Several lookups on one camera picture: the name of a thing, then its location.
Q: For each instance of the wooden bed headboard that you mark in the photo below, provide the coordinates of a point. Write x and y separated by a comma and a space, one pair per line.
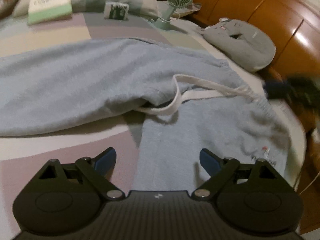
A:
275, 10

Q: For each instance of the small printed tissue pack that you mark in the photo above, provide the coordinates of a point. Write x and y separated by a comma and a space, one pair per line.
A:
116, 11

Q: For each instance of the floral pillow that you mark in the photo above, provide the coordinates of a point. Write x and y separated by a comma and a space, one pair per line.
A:
190, 10

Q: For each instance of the grey plush neck pillow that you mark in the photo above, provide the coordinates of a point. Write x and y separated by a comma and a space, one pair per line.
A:
240, 45

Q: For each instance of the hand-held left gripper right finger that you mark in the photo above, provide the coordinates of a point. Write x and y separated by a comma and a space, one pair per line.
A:
210, 161

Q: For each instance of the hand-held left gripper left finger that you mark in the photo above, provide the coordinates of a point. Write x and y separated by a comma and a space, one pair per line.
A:
106, 160

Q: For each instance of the grey sweatpants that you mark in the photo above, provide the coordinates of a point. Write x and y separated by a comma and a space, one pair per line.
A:
75, 87

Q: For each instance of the green white book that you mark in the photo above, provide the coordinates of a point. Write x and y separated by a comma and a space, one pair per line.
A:
50, 5

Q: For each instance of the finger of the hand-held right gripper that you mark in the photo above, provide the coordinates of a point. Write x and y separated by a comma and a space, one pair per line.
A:
275, 88

